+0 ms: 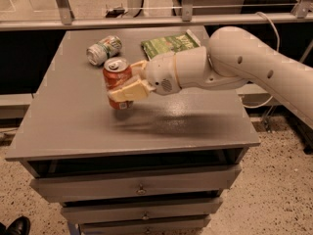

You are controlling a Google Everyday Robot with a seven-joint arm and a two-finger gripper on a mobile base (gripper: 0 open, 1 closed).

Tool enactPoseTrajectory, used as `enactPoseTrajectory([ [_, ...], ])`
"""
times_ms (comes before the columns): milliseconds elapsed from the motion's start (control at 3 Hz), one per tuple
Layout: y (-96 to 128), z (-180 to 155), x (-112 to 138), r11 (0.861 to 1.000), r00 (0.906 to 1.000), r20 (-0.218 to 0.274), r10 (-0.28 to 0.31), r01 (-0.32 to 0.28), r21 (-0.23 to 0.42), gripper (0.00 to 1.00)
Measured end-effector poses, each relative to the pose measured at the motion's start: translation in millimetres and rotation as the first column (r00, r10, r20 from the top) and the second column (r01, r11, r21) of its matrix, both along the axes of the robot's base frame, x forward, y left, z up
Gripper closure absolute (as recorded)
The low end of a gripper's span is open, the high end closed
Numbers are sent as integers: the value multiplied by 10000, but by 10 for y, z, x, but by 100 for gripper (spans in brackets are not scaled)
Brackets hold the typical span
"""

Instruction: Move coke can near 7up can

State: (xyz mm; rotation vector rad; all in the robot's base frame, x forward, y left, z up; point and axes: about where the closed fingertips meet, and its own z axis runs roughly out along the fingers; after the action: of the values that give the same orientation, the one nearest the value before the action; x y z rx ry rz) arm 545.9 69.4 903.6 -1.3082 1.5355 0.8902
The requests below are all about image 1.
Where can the green 7up can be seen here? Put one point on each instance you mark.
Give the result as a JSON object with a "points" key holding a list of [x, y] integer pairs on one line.
{"points": [[104, 49]]}

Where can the bottom grey drawer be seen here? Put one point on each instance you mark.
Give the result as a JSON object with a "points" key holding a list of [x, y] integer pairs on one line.
{"points": [[146, 227]]}

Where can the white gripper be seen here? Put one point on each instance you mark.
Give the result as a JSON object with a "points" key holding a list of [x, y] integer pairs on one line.
{"points": [[161, 72]]}

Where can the grey drawer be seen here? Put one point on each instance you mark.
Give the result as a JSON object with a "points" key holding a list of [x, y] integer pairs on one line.
{"points": [[146, 227], [136, 183], [142, 210]]}

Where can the top grey drawer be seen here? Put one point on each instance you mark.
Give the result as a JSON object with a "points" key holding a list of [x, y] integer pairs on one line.
{"points": [[136, 183]]}

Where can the middle grey drawer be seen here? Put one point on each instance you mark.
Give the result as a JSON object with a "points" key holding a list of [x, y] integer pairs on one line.
{"points": [[142, 210]]}

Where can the black shoe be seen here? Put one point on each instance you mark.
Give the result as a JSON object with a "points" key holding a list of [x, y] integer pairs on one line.
{"points": [[21, 226]]}

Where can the red coke can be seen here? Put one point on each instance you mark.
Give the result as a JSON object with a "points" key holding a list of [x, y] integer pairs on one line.
{"points": [[116, 70]]}

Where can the grey drawer cabinet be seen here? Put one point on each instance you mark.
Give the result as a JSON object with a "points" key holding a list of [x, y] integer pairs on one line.
{"points": [[70, 129]]}

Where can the metal railing frame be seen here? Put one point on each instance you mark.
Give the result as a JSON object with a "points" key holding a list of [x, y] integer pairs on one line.
{"points": [[85, 14]]}

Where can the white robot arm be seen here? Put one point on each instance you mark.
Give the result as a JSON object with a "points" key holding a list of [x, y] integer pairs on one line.
{"points": [[231, 58]]}

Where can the green chip bag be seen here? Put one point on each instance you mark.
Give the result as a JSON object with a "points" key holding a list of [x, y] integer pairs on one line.
{"points": [[172, 43]]}

